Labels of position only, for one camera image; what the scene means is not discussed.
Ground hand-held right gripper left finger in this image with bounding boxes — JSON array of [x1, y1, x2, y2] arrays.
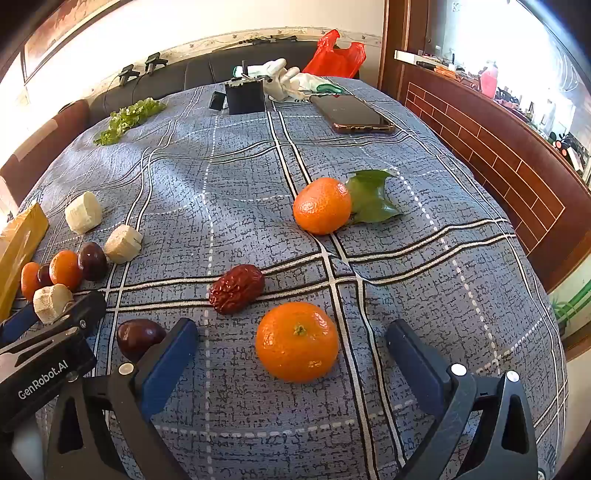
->
[[45, 318, 200, 480]]

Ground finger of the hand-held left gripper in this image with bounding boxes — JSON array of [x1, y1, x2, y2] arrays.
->
[[0, 304, 40, 344], [9, 291, 108, 352]]

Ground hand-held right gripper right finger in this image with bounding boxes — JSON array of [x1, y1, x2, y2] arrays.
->
[[385, 318, 540, 480]]

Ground peeled banana piece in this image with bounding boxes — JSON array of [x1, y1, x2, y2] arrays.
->
[[103, 224, 144, 265], [33, 284, 75, 325]]

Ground small orange tangerine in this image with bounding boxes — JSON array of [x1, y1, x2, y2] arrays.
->
[[49, 250, 84, 292], [20, 261, 43, 303]]

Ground yellow cardboard box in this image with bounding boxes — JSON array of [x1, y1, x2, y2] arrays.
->
[[0, 202, 50, 321]]

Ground wrinkled red jujube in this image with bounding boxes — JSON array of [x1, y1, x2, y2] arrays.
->
[[208, 264, 266, 316]]

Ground large orange tangerine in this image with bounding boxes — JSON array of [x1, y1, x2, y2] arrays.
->
[[255, 302, 340, 384]]

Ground pale yellow cheese block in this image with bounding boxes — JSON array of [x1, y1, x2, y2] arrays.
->
[[65, 191, 103, 235]]

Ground green plant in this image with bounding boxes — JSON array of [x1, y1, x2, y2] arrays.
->
[[551, 279, 591, 324]]

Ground green leaf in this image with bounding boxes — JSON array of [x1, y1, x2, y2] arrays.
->
[[345, 169, 404, 225]]

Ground tangerine with leaf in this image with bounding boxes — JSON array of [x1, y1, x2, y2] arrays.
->
[[293, 177, 352, 235]]

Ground blue checked blanket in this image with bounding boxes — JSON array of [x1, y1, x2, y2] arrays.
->
[[9, 76, 568, 480]]

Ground green lettuce leaves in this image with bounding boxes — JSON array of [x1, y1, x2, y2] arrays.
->
[[93, 98, 168, 147]]

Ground brown wooden cabinet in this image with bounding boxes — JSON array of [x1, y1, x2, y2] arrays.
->
[[379, 0, 591, 294]]

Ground black smartphone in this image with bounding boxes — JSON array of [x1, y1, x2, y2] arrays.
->
[[309, 93, 397, 134]]

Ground black box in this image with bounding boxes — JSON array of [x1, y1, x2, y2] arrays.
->
[[225, 60, 267, 115]]

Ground green and white plastic bag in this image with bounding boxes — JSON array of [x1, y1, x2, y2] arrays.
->
[[291, 73, 345, 100]]

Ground pink bottle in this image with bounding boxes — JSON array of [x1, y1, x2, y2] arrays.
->
[[480, 62, 502, 97]]

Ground white work glove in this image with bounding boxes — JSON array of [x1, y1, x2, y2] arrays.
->
[[247, 58, 301, 102]]

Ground red plastic bag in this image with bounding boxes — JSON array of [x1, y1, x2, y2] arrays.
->
[[302, 29, 367, 79]]

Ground framed wall picture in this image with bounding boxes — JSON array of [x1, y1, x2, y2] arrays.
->
[[21, 0, 134, 79]]

